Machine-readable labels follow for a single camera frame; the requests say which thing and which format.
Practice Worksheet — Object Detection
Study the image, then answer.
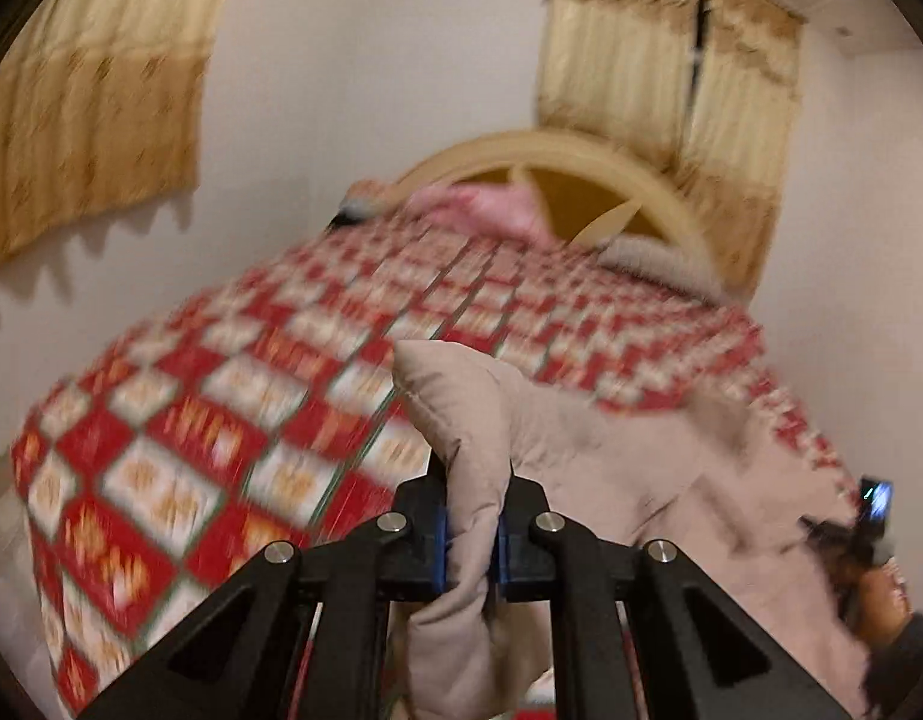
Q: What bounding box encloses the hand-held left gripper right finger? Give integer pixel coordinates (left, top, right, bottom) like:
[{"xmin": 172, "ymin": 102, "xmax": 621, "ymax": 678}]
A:
[{"xmin": 498, "ymin": 465, "xmax": 853, "ymax": 720}]

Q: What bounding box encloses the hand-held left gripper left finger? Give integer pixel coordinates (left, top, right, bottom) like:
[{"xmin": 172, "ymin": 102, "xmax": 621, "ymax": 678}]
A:
[{"xmin": 79, "ymin": 457, "xmax": 449, "ymax": 720}]

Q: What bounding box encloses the beige puffer coat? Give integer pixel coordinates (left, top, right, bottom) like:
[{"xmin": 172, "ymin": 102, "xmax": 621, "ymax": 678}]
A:
[{"xmin": 390, "ymin": 340, "xmax": 883, "ymax": 720}]

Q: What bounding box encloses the person's right forearm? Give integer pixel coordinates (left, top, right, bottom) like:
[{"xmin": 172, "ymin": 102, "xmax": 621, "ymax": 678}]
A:
[{"xmin": 862, "ymin": 611, "xmax": 923, "ymax": 720}]

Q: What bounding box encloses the person's right hand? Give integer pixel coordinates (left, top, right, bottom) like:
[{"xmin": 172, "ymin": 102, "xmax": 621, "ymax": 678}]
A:
[{"xmin": 855, "ymin": 562, "xmax": 914, "ymax": 646}]

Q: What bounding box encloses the red checked bear-print blanket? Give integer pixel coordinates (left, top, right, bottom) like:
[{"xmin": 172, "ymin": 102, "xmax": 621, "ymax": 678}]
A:
[{"xmin": 11, "ymin": 214, "xmax": 856, "ymax": 717}]

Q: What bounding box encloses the grey striped pillow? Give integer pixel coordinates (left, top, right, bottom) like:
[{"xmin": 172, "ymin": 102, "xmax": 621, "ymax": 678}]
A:
[{"xmin": 600, "ymin": 235, "xmax": 727, "ymax": 302}]

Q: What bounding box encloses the pink quilt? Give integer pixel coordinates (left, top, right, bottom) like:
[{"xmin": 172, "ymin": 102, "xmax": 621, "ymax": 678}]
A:
[{"xmin": 341, "ymin": 180, "xmax": 556, "ymax": 245}]

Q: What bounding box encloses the cream wooden headboard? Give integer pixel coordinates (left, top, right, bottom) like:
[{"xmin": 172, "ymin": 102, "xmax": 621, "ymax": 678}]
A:
[{"xmin": 394, "ymin": 129, "xmax": 721, "ymax": 293}]

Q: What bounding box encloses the beige window curtain panel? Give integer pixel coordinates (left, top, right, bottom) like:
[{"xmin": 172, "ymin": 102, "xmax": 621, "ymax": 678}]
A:
[
  {"xmin": 675, "ymin": 0, "xmax": 805, "ymax": 297},
  {"xmin": 535, "ymin": 0, "xmax": 704, "ymax": 166}
]

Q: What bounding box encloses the beige wall curtain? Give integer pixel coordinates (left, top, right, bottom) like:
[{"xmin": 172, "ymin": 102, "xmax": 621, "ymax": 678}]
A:
[{"xmin": 0, "ymin": 0, "xmax": 250, "ymax": 276}]

